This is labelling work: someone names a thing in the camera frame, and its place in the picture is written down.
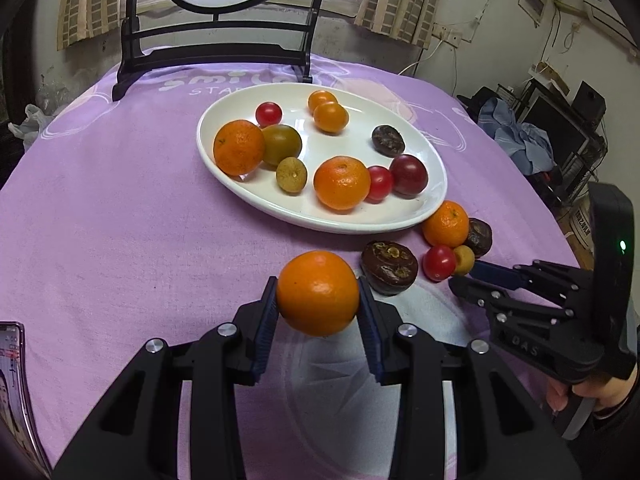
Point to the red cherry tomato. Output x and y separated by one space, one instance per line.
268 113
381 183
439 262

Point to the purple printed tablecloth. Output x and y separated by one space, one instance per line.
125 210

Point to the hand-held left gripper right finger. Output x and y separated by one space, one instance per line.
370 335

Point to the smartphone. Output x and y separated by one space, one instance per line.
15 400

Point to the textured orange tangerine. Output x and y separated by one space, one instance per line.
342 183

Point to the white bucket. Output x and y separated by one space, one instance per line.
582 225

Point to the black monitor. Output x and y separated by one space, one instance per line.
555 120

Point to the yellow green citrus fruit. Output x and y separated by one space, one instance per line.
285 144

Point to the orange with green stem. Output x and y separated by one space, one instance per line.
446 223

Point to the white oval plate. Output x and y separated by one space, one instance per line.
325 210

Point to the small greenish yellow fruit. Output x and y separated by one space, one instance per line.
291 175

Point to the white plastic bag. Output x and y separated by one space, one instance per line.
30 122

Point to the small orange kumquat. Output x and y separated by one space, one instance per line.
322 97

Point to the large orange tangerine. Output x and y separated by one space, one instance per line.
239 147

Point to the black speaker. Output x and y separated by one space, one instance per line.
589 102

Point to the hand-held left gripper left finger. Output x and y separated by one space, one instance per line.
265 330

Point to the beige checked curtain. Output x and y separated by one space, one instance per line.
92 5
400 0

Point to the white wall electrical box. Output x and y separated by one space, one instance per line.
531 0

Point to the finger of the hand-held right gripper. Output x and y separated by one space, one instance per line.
480 292
495 272

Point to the smooth round orange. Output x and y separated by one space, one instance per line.
318 292

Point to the person's right hand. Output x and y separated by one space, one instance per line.
612 394

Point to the dark brown water chestnut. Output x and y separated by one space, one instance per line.
481 236
389 266
388 140

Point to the blue clothing pile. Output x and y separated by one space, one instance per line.
520 140

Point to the smooth orange kumquat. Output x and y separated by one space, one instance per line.
330 119

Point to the dark red tomato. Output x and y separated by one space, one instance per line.
410 175

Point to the white wall power outlet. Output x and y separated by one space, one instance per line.
447 35

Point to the person's right forearm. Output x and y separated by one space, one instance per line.
617 445

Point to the black framed persimmon table screen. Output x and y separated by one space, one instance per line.
220 45

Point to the white air conditioner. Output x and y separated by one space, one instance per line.
610 15

